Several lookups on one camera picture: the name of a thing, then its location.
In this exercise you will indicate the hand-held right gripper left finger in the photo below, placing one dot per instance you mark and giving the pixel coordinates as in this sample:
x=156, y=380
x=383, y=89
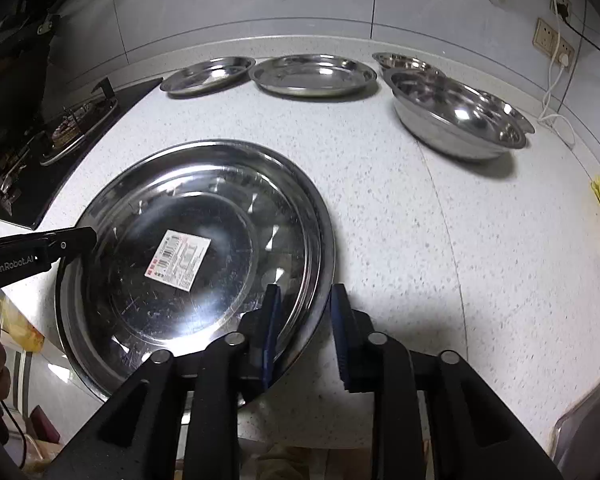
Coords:
x=272, y=330

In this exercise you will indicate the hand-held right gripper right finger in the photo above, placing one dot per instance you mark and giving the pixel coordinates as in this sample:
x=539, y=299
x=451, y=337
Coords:
x=340, y=340

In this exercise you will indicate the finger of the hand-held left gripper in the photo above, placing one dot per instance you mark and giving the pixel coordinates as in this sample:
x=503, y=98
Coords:
x=72, y=241

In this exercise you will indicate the large steel plate with label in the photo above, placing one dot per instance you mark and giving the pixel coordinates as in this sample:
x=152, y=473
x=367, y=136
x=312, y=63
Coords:
x=145, y=220

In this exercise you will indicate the large steel bowl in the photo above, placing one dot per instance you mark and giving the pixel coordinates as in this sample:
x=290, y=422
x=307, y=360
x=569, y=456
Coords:
x=455, y=115

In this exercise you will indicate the small steel bowl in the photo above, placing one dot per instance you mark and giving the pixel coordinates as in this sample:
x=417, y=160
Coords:
x=405, y=61

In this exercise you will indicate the yellow plastic bag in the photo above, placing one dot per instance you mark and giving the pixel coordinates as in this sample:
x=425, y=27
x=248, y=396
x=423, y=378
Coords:
x=22, y=330

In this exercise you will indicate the black glass gas stove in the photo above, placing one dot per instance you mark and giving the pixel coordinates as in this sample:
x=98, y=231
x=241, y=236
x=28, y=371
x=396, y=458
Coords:
x=80, y=125

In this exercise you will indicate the medium steel plate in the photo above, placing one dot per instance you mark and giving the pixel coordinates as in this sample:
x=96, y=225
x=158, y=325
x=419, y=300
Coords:
x=207, y=74
x=312, y=75

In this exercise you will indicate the steel sink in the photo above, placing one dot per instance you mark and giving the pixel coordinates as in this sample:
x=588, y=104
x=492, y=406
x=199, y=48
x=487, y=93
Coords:
x=590, y=425

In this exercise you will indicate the beige wall socket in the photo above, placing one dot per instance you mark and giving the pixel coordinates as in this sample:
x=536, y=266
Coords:
x=546, y=36

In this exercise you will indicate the white wall socket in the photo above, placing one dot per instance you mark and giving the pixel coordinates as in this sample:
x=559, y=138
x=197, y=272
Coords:
x=560, y=1

